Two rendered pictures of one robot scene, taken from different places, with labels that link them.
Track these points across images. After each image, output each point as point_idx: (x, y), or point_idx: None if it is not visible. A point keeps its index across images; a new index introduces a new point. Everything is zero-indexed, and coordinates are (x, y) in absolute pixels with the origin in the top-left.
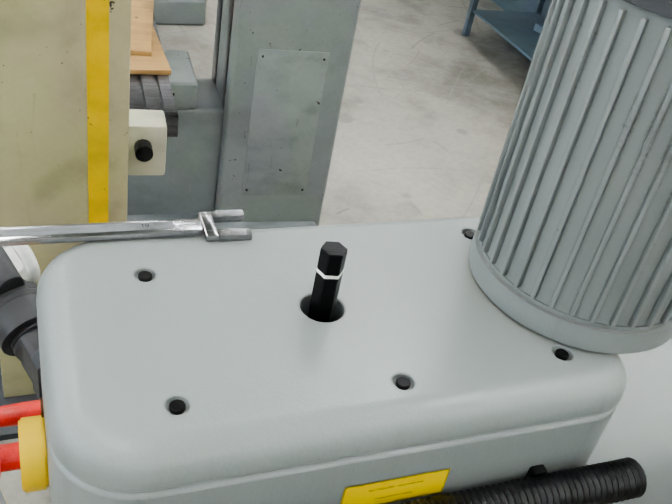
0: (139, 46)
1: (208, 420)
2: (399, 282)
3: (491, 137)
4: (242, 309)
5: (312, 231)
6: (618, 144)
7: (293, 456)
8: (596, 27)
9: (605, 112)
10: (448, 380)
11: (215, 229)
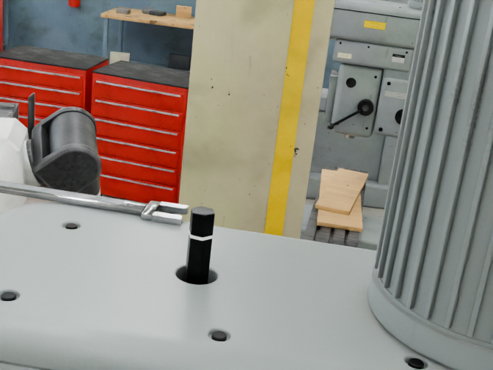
0: (340, 206)
1: (20, 309)
2: (288, 277)
3: None
4: (125, 259)
5: (240, 232)
6: (447, 114)
7: (79, 362)
8: (433, 6)
9: (436, 83)
10: (265, 346)
11: (152, 211)
